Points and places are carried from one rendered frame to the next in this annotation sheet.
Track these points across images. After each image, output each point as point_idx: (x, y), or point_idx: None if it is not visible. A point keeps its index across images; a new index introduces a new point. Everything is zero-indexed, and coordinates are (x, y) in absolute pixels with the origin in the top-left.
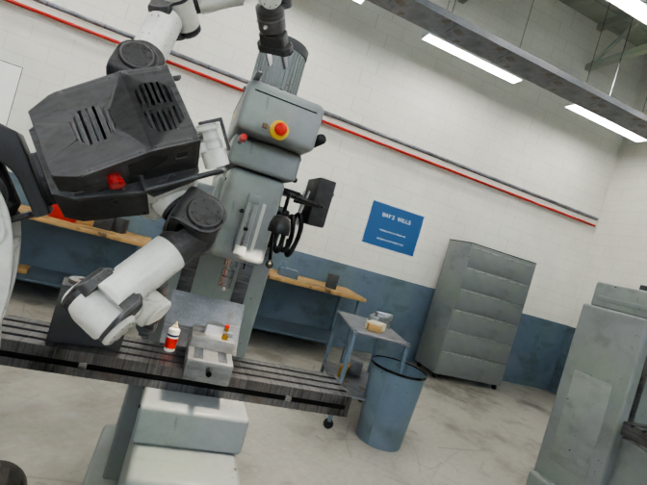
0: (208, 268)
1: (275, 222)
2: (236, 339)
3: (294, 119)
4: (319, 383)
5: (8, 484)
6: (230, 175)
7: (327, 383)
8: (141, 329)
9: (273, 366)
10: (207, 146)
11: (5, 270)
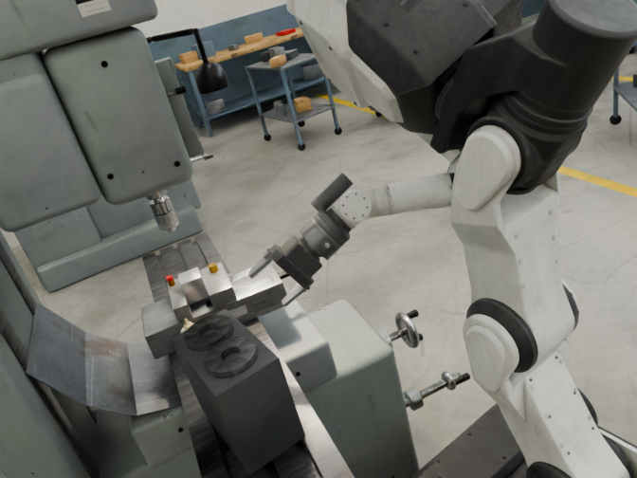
0: (1, 298)
1: (223, 73)
2: (91, 335)
3: None
4: (187, 253)
5: (424, 470)
6: (144, 45)
7: (180, 250)
8: (311, 278)
9: (163, 287)
10: None
11: None
